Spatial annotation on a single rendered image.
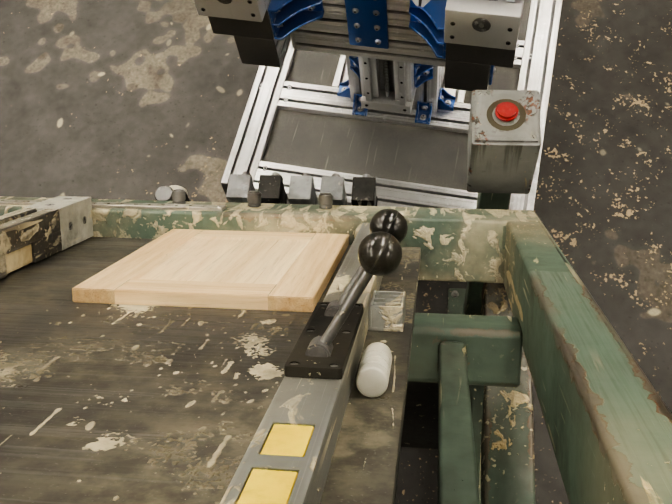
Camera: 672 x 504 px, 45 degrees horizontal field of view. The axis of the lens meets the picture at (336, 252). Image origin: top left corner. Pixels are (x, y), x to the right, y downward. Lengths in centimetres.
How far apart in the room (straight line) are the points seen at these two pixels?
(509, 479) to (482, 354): 33
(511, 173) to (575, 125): 112
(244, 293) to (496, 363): 34
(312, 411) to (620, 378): 25
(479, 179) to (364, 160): 79
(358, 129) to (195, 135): 60
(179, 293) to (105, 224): 49
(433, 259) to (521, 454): 35
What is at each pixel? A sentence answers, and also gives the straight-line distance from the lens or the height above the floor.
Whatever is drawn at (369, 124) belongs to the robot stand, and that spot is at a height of 21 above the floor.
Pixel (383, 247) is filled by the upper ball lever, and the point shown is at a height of 152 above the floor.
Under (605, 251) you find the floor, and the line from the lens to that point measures 243.
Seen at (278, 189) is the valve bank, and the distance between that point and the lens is 161.
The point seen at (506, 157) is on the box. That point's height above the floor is 89.
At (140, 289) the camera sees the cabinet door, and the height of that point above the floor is 120.
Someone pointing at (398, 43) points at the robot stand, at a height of 74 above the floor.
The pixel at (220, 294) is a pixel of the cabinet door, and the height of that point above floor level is 121.
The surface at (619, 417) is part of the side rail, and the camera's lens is 63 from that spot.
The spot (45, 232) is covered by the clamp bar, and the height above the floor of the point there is 105.
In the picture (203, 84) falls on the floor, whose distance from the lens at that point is 281.
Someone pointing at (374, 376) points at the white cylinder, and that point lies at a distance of 75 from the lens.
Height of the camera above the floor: 213
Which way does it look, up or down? 63 degrees down
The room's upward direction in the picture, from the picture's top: 12 degrees counter-clockwise
